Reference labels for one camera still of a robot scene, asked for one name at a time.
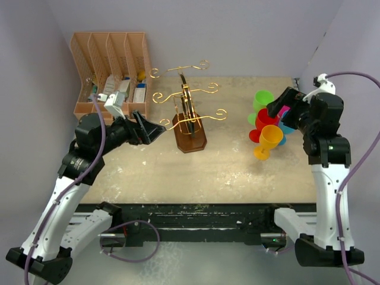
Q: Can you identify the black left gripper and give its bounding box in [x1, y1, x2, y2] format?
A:
[95, 110, 164, 156]

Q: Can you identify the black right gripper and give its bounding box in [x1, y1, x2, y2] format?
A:
[267, 86, 316, 136]

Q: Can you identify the pink wine glass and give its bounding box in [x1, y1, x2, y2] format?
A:
[278, 106, 290, 118]

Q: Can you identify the green wine glass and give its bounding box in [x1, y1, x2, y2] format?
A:
[248, 90, 274, 125]

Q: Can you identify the red wine glass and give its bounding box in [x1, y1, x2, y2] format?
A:
[249, 108, 280, 143]

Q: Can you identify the blue wine glass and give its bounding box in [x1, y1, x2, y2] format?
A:
[278, 122, 295, 145]

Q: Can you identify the gold black wine glass rack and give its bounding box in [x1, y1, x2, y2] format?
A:
[148, 59, 227, 154]

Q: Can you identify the yellow wine glass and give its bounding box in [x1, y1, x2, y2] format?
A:
[254, 125, 283, 160]

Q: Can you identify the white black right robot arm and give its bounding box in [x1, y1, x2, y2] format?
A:
[264, 87, 365, 267]

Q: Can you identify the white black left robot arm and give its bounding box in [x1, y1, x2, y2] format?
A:
[6, 110, 166, 284]

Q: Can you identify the white blue box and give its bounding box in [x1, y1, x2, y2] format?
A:
[132, 83, 147, 103]

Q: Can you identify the white medicine box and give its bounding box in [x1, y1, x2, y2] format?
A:
[118, 79, 131, 97]

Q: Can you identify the yellow small object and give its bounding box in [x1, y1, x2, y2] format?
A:
[137, 71, 146, 81]

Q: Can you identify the peach plastic file organizer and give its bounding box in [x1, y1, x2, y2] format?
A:
[69, 31, 152, 119]

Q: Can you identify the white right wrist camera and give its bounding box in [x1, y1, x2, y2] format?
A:
[302, 74, 336, 103]

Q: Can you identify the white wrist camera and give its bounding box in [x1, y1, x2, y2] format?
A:
[98, 91, 125, 119]
[302, 74, 336, 103]

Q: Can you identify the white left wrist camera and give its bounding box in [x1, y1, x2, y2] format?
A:
[98, 91, 125, 119]

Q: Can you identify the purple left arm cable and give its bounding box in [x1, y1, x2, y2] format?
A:
[23, 94, 107, 285]

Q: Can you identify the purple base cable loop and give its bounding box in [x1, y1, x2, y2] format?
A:
[99, 219, 160, 262]

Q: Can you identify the aluminium table frame rail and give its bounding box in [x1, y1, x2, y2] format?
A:
[68, 203, 318, 247]

